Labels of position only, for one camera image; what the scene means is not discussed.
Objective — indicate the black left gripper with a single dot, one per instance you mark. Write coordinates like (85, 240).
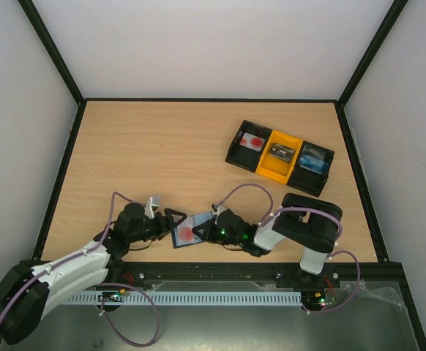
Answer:
(163, 225)

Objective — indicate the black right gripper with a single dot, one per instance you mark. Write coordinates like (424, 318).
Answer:
(211, 228)

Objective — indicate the red white april card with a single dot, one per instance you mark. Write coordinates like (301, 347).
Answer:
(186, 236)

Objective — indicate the blue leather card holder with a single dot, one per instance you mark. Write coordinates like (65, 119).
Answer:
(190, 221)

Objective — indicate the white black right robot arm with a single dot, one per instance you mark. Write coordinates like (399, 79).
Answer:
(315, 224)

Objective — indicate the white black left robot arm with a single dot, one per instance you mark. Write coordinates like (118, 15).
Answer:
(29, 292)

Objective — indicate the black left card bin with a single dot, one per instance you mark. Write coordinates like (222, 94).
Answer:
(243, 157)

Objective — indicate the black card bin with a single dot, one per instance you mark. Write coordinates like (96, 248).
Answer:
(306, 180)
(243, 157)

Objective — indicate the red white cards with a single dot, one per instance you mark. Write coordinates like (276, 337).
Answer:
(252, 142)

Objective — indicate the yellow middle card bin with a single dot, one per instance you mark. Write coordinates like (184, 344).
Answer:
(273, 168)

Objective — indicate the black right card bin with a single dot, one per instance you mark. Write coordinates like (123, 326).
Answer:
(306, 180)

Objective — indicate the black cards stack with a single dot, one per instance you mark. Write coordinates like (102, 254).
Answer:
(283, 153)

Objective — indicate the blue cards stack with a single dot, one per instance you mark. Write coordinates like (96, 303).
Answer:
(312, 163)

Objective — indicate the metal sheet front panel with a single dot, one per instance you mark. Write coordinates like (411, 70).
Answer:
(372, 318)

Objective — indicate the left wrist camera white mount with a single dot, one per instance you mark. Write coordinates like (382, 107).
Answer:
(151, 206)

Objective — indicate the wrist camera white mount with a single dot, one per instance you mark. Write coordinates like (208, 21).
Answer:
(151, 206)
(217, 209)

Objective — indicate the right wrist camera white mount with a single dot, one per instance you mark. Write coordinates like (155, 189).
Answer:
(217, 209)

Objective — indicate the light blue slotted cable duct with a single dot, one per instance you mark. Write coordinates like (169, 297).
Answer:
(190, 299)

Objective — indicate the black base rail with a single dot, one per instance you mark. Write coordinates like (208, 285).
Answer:
(281, 275)

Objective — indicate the black cage frame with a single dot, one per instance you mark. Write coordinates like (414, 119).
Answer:
(379, 270)

